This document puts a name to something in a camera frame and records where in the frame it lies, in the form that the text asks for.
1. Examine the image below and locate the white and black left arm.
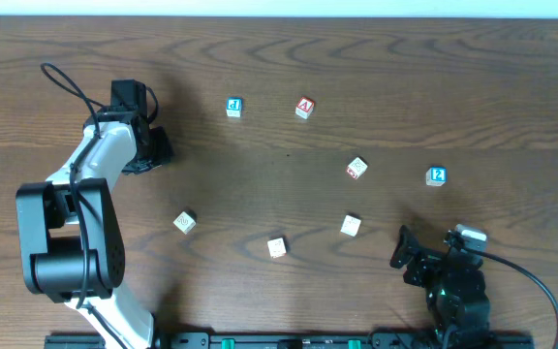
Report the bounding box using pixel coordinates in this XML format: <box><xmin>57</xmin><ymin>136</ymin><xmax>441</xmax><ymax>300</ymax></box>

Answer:
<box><xmin>15</xmin><ymin>79</ymin><xmax>172</xmax><ymax>348</ymax></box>

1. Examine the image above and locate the plain wooden block left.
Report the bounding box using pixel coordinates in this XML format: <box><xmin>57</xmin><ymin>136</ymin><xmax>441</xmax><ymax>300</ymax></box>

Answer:
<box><xmin>172</xmin><ymin>210</ymin><xmax>197</xmax><ymax>235</ymax></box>

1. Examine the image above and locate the blue number 2 block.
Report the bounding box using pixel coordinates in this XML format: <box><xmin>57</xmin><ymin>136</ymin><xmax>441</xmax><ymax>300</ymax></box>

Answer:
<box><xmin>425</xmin><ymin>167</ymin><xmax>448</xmax><ymax>186</ymax></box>

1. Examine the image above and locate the red edged tilted wooden block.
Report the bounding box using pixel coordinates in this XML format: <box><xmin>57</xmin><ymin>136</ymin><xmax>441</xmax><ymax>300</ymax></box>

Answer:
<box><xmin>346</xmin><ymin>157</ymin><xmax>368</xmax><ymax>179</ymax></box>

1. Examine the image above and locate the plain wooden block right centre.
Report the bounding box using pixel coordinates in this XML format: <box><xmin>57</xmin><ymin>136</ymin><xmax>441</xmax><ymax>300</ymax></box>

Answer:
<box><xmin>340</xmin><ymin>214</ymin><xmax>361</xmax><ymax>237</ymax></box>

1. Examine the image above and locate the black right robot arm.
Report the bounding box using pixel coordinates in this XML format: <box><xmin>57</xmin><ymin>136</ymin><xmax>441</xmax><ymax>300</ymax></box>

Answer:
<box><xmin>389</xmin><ymin>224</ymin><xmax>490</xmax><ymax>348</ymax></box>

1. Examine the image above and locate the blue letter P block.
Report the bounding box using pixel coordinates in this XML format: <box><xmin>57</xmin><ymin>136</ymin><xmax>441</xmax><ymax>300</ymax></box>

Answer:
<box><xmin>226</xmin><ymin>97</ymin><xmax>243</xmax><ymax>118</ymax></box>

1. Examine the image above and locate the plain wooden block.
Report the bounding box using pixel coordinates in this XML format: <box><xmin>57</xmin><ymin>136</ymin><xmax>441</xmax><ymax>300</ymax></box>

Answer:
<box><xmin>340</xmin><ymin>214</ymin><xmax>361</xmax><ymax>237</ymax></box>
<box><xmin>267</xmin><ymin>238</ymin><xmax>287</xmax><ymax>258</ymax></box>
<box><xmin>172</xmin><ymin>210</ymin><xmax>197</xmax><ymax>235</ymax></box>

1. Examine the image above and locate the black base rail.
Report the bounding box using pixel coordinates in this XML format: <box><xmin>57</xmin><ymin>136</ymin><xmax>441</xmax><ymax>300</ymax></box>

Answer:
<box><xmin>44</xmin><ymin>332</ymin><xmax>535</xmax><ymax>349</ymax></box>

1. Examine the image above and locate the red letter A block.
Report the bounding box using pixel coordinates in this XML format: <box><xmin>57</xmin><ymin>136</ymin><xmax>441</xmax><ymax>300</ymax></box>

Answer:
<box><xmin>294</xmin><ymin>97</ymin><xmax>315</xmax><ymax>119</ymax></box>

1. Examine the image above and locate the plain wooden block bottom centre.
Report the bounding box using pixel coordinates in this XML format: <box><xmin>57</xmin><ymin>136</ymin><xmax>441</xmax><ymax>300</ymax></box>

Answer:
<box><xmin>267</xmin><ymin>238</ymin><xmax>287</xmax><ymax>258</ymax></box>

